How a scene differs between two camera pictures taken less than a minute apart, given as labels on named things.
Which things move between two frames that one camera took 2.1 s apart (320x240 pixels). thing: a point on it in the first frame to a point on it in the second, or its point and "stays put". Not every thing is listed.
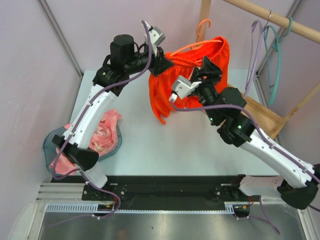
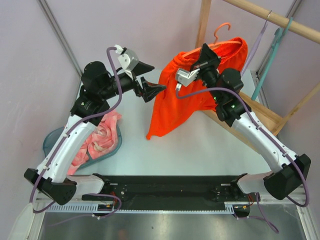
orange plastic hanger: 198,44 to 216,43
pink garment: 105,140 stays put
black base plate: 172,190 stays put
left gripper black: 159,63 to 148,89
